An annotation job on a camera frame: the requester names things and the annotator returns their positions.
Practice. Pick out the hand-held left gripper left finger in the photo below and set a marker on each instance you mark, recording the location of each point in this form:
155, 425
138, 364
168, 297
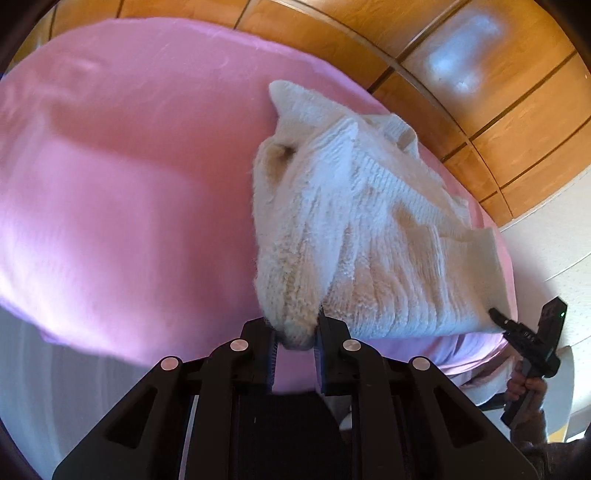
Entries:
217, 397

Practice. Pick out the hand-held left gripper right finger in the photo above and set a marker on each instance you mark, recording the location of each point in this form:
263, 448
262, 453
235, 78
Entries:
369, 401

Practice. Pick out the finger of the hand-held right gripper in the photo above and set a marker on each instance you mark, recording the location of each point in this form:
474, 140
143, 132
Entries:
503, 321

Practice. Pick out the white knitted hooded vest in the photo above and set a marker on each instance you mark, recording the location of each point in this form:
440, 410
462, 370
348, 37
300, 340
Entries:
369, 221

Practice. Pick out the person's right forearm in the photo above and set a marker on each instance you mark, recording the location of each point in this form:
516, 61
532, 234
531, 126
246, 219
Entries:
531, 434

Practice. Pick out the person's right hand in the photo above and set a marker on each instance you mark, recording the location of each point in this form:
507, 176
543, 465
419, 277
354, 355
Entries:
535, 386

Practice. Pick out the white bed sheet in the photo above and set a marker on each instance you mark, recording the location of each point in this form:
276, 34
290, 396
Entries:
69, 392

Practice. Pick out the wooden wardrobe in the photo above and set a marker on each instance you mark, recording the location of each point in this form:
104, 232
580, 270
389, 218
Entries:
508, 115

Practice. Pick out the pink blanket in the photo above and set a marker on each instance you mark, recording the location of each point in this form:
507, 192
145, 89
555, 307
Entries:
115, 207

